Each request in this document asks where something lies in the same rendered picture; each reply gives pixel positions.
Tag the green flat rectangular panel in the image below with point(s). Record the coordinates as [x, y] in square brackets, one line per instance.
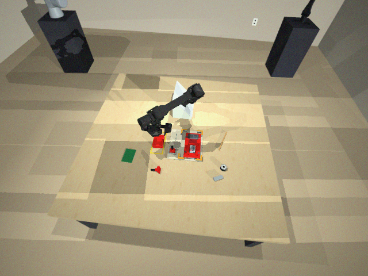
[128, 155]

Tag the small red block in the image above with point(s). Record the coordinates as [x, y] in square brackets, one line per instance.
[157, 169]

